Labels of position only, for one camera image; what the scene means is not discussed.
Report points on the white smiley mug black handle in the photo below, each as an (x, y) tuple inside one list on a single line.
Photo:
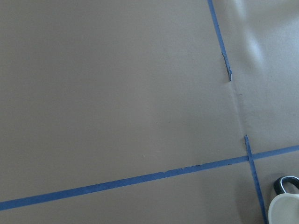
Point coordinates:
[(284, 208)]

